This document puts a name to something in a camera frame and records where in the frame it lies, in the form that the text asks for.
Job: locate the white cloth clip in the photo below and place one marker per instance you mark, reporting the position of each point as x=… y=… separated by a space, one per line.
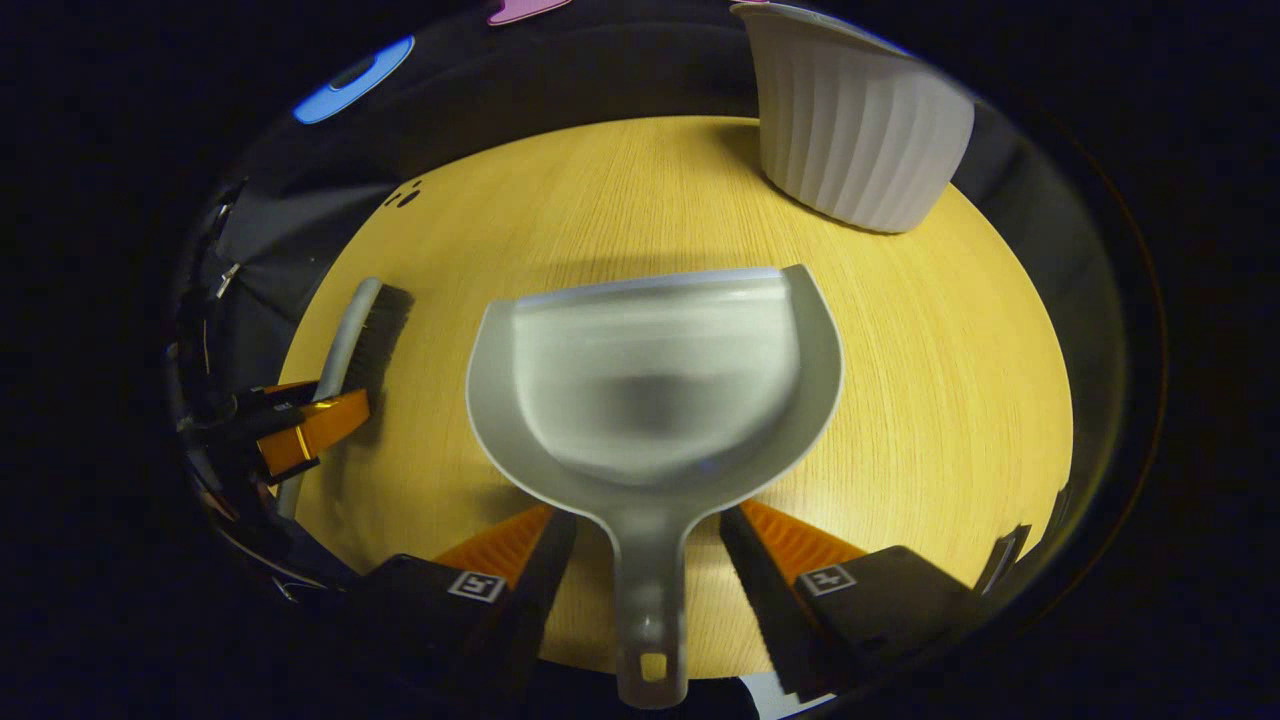
x=228 y=280

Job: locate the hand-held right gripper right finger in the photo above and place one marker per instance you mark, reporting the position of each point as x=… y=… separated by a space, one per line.
x=750 y=590

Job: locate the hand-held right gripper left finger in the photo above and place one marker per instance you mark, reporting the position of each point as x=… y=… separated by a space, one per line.
x=540 y=590

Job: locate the wooden desktop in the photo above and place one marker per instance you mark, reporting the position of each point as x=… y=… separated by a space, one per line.
x=950 y=350

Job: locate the white dustpan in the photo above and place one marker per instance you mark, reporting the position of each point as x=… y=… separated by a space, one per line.
x=650 y=380

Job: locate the white ribbed garbage bin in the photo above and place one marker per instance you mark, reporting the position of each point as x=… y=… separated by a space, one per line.
x=860 y=130

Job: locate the small white broom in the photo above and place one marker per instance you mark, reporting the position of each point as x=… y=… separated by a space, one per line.
x=352 y=330

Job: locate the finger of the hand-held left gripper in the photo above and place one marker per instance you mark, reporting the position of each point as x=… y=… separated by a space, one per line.
x=315 y=430
x=285 y=392

